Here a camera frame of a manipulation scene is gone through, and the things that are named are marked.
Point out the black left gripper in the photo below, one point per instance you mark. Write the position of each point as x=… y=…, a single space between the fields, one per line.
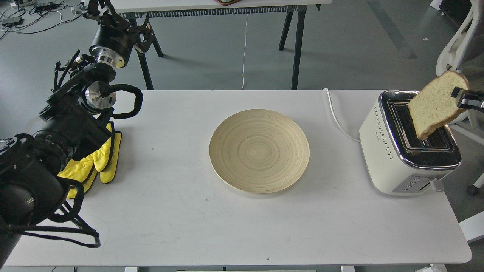
x=114 y=40

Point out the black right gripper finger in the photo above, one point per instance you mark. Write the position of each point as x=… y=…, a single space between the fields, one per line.
x=461 y=93
x=470 y=104

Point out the slice of bread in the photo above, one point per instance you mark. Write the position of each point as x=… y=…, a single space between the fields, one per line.
x=434 y=106

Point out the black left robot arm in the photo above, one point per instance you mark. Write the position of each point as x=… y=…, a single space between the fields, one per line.
x=35 y=201

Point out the cream white toaster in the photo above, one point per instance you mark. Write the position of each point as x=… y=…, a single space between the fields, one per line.
x=400 y=164

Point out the white office chair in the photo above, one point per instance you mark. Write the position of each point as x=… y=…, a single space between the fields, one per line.
x=466 y=44

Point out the brown object on background table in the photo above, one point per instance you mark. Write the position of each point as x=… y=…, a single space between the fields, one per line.
x=227 y=2

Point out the yellow oven mitt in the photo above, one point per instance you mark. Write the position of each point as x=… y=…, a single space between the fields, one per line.
x=101 y=164

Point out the background table with black legs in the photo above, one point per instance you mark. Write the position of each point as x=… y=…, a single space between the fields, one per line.
x=135 y=9

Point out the round bamboo plate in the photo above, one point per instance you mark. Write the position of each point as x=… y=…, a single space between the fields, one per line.
x=259 y=151

